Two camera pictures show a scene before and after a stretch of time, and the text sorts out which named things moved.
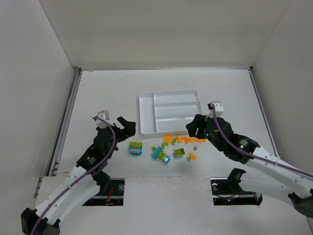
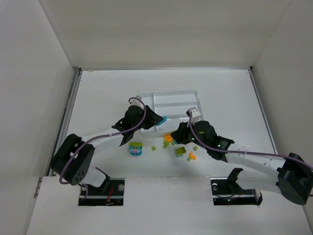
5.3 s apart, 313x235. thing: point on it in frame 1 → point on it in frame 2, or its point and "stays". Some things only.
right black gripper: x=200 y=127 → x=184 y=134
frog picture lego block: x=135 y=148 stays
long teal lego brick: x=155 y=153 → x=165 y=119
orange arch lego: x=167 y=138 stays
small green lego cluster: x=166 y=144 stays
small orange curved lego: x=192 y=156 stays
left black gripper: x=120 y=131 → x=148 y=119
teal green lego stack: x=179 y=152 stays
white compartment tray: x=167 y=112 stays
